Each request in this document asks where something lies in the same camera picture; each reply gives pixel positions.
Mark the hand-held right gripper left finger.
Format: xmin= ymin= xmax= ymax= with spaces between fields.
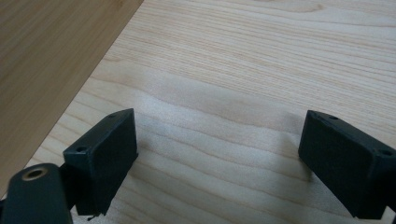
xmin=63 ymin=107 xmax=139 ymax=217

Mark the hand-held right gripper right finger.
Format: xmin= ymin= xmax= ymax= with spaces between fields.
xmin=297 ymin=109 xmax=396 ymax=220

